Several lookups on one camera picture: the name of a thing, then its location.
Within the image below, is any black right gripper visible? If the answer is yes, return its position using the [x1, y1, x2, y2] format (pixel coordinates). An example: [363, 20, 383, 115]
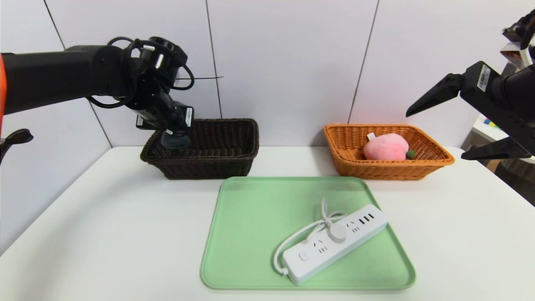
[405, 61, 535, 160]

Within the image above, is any pink plush peach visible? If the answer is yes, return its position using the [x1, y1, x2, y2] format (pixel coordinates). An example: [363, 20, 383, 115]
[363, 133, 415, 161]

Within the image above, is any white power strip with cable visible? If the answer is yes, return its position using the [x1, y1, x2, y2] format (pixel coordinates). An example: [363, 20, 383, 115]
[273, 198, 389, 286]

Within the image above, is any grey towel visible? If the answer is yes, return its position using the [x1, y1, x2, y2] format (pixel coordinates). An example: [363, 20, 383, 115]
[161, 130, 191, 150]

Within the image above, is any orange wicker basket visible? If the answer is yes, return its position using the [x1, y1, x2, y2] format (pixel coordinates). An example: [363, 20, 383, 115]
[323, 124, 455, 181]

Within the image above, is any dark brown wicker basket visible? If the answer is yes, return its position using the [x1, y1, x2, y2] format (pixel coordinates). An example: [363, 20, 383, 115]
[140, 119, 260, 181]

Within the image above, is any light green plastic tray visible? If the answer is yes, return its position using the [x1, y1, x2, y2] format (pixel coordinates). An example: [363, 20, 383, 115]
[200, 176, 417, 291]

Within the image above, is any black left arm wrist cable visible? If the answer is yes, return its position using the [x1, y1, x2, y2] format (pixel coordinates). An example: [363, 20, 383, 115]
[86, 37, 196, 109]

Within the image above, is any black cable loop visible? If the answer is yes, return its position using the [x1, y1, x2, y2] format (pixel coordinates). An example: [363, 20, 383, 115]
[0, 129, 34, 163]

